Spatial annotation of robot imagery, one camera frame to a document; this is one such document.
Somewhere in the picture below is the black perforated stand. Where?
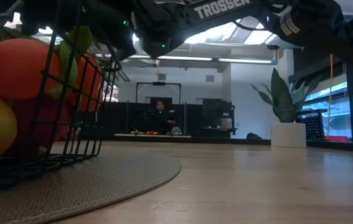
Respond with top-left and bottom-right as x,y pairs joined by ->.
297,108 -> 328,141

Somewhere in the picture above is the background wooden table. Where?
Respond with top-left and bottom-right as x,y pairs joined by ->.
113,133 -> 192,139

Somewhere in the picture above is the round grey placemat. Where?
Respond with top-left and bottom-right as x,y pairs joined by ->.
0,149 -> 182,224

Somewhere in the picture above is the pink dragon fruit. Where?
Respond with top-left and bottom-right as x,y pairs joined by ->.
13,96 -> 82,158

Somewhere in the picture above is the potted green plant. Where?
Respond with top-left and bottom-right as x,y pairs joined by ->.
250,67 -> 324,149

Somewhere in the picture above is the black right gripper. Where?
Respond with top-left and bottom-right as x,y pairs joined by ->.
84,0 -> 139,60

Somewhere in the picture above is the black background rig frame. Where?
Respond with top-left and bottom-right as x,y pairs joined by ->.
135,81 -> 182,104

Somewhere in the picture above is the person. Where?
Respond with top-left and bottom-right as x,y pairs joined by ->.
144,100 -> 179,136

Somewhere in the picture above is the black background cabinet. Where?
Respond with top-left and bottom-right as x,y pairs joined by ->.
202,98 -> 237,138

